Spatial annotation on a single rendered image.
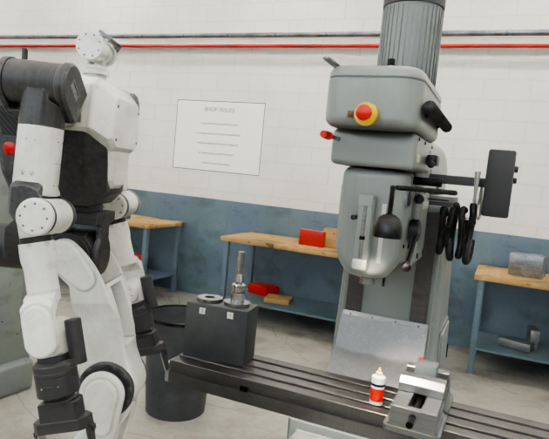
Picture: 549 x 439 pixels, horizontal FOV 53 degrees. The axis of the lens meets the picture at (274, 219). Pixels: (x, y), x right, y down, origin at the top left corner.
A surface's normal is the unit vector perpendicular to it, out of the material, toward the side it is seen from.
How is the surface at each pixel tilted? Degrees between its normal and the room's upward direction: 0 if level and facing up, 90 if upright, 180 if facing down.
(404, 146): 90
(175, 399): 94
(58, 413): 87
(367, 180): 90
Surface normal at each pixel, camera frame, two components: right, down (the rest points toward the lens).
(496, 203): -0.39, 0.04
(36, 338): 0.00, 0.04
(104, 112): 0.69, 0.04
